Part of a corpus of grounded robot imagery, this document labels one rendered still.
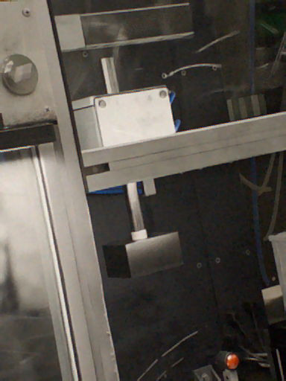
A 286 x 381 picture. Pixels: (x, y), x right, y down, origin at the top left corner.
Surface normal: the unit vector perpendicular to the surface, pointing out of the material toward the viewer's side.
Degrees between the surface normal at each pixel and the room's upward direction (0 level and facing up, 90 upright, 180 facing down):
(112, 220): 90
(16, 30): 90
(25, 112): 90
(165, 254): 90
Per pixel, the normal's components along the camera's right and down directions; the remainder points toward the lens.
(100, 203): 0.54, -0.06
